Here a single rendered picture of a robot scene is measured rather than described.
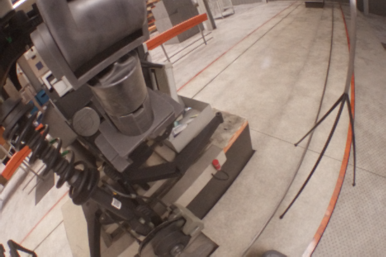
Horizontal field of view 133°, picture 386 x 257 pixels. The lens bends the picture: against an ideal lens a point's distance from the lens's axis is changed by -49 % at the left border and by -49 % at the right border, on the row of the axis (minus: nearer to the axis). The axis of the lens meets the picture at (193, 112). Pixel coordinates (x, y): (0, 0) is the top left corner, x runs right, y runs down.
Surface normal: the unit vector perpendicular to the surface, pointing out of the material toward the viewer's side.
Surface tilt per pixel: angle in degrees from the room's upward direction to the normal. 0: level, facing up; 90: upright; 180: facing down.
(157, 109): 30
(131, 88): 120
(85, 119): 90
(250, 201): 0
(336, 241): 0
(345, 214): 0
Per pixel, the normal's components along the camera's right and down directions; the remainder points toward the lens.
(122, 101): 0.42, 0.79
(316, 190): -0.34, -0.73
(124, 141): 0.04, -0.51
